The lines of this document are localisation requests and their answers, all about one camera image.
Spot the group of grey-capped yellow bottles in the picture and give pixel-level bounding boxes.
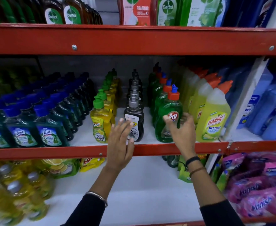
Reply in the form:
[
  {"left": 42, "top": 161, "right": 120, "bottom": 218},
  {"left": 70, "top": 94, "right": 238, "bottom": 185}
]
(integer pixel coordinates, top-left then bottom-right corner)
[{"left": 0, "top": 159, "right": 55, "bottom": 226}]

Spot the person's right forearm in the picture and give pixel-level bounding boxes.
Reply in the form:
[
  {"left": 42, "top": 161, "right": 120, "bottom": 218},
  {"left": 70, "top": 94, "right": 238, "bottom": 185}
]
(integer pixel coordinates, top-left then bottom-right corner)
[{"left": 186, "top": 156, "right": 245, "bottom": 226}]

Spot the red refill pouch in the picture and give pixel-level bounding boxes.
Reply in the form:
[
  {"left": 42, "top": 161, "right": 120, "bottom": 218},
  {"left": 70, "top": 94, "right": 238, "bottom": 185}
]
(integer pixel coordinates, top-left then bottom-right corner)
[{"left": 117, "top": 0, "right": 157, "bottom": 26}]

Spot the light green lime pouch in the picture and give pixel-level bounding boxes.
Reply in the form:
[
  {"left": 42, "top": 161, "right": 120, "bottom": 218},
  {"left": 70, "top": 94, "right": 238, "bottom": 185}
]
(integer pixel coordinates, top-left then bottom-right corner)
[{"left": 180, "top": 0, "right": 224, "bottom": 27}]

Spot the brown thread wrist band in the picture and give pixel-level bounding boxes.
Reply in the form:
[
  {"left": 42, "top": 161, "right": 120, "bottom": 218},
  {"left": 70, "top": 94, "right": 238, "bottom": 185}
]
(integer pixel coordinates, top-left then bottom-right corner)
[{"left": 189, "top": 167, "right": 207, "bottom": 178}]

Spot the yellow refill pouch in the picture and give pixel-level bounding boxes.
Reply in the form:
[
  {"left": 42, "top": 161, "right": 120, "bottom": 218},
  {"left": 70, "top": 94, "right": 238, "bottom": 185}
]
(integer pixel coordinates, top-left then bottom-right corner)
[{"left": 79, "top": 158, "right": 106, "bottom": 173}]

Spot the long red shelf rail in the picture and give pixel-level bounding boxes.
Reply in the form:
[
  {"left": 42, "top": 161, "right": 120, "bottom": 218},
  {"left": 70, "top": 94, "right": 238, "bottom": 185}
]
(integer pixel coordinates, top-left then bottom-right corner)
[
  {"left": 0, "top": 22, "right": 276, "bottom": 59},
  {"left": 0, "top": 141, "right": 229, "bottom": 161}
]

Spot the row of orange-capped green bottles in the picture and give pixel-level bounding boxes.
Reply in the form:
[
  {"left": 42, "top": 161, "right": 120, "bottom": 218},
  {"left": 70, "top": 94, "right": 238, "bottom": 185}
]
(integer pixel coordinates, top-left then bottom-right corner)
[{"left": 148, "top": 62, "right": 184, "bottom": 143}]

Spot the person's left hand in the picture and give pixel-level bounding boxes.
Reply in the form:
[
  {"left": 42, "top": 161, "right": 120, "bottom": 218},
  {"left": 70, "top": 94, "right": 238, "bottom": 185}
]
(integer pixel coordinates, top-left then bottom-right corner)
[{"left": 106, "top": 118, "right": 135, "bottom": 172}]

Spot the row of grey-capped black bottles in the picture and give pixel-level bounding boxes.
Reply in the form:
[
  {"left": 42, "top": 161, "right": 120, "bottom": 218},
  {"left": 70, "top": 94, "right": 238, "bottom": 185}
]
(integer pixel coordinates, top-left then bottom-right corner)
[{"left": 123, "top": 69, "right": 145, "bottom": 143}]

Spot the row of brown antiseptic bottles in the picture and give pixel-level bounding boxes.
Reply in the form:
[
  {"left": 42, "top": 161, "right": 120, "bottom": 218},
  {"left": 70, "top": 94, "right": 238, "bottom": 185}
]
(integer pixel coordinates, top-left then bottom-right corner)
[{"left": 34, "top": 0, "right": 103, "bottom": 25}]

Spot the white shelf upright post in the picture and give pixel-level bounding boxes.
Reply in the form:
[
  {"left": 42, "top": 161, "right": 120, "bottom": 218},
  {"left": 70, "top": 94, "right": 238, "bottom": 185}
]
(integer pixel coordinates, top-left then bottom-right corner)
[{"left": 203, "top": 0, "right": 276, "bottom": 174}]

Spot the group of light blue bottles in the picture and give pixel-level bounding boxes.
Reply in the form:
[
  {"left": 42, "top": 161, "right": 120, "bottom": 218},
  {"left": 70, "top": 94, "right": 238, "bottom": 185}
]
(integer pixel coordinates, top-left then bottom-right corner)
[{"left": 236, "top": 65, "right": 276, "bottom": 141}]

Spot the group of dark blue packs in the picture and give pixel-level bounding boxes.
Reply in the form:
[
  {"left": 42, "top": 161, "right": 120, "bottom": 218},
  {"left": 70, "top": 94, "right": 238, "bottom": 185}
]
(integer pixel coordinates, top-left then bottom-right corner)
[{"left": 222, "top": 0, "right": 276, "bottom": 29}]

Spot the blue refill pouch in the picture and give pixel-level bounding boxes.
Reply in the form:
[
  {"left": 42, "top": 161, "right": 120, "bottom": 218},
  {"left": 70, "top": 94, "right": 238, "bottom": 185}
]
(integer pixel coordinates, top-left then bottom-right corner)
[{"left": 214, "top": 0, "right": 232, "bottom": 28}]

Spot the black wrist band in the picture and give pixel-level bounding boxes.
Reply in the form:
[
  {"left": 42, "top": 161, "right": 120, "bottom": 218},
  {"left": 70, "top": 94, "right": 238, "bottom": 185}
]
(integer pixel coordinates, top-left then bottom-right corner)
[{"left": 185, "top": 156, "right": 201, "bottom": 166}]

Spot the row of bright green bottles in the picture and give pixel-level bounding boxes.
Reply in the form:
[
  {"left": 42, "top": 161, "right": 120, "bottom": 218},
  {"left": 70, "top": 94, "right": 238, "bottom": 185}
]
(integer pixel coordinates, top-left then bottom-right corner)
[{"left": 0, "top": 0, "right": 39, "bottom": 24}]

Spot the short red shelf rail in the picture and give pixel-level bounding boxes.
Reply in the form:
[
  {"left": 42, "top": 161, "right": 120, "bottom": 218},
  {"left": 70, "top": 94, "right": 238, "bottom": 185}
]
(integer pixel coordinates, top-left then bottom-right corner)
[{"left": 228, "top": 139, "right": 276, "bottom": 155}]

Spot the row of yellow toilet cleaner bottles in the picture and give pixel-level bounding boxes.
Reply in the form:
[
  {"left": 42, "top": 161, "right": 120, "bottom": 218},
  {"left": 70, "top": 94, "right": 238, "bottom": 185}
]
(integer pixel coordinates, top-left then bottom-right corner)
[{"left": 179, "top": 64, "right": 233, "bottom": 143}]

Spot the green refill pouch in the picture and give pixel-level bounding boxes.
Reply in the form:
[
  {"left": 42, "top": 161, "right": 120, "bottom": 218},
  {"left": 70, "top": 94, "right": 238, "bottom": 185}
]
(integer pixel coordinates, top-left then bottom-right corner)
[{"left": 155, "top": 0, "right": 185, "bottom": 27}]

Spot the silver bangle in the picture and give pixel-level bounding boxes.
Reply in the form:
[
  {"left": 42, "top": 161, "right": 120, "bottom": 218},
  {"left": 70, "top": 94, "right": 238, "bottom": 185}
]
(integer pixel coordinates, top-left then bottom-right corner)
[{"left": 85, "top": 191, "right": 108, "bottom": 208}]

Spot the pile of pink pouches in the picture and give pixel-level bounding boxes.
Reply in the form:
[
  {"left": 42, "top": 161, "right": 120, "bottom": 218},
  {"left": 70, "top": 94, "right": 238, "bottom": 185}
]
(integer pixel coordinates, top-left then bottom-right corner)
[{"left": 222, "top": 151, "right": 276, "bottom": 219}]

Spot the row of blue-capped dark green bottles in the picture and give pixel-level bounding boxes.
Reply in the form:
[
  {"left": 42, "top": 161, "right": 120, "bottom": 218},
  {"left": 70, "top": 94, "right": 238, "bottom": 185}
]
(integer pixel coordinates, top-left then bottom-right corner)
[{"left": 0, "top": 71, "right": 97, "bottom": 149}]

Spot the person's left forearm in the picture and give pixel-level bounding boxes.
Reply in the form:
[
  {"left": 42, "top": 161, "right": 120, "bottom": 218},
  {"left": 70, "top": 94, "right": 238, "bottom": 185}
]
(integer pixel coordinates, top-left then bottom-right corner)
[{"left": 65, "top": 165, "right": 134, "bottom": 226}]

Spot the row of olive green bottles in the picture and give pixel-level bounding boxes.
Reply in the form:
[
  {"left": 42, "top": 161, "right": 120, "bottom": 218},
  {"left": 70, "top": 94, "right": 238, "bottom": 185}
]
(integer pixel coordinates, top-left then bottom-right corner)
[{"left": 0, "top": 67, "right": 39, "bottom": 101}]

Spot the green lemon print pouch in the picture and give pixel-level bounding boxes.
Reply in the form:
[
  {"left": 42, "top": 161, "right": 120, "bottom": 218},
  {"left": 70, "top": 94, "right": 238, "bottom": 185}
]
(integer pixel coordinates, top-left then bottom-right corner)
[{"left": 41, "top": 159, "right": 80, "bottom": 179}]

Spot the person's right hand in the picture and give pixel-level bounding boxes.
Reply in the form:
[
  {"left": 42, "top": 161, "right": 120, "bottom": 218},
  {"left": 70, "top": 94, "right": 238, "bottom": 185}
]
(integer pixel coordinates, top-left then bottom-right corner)
[{"left": 163, "top": 112, "right": 197, "bottom": 161}]

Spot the row of green-capped yellow bottles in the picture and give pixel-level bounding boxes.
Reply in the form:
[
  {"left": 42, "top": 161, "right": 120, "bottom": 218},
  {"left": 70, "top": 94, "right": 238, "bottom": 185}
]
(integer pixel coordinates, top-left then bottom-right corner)
[{"left": 90, "top": 68, "right": 120, "bottom": 144}]

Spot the row of dark blue bottles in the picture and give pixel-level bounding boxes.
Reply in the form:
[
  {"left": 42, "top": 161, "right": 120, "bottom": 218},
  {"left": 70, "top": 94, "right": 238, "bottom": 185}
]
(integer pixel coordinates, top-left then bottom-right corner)
[{"left": 218, "top": 63, "right": 254, "bottom": 129}]

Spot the group of green refill pouches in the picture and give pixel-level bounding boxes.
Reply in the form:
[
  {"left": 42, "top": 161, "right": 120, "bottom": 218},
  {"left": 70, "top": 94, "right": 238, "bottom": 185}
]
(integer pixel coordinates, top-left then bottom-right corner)
[{"left": 178, "top": 154, "right": 231, "bottom": 193}]

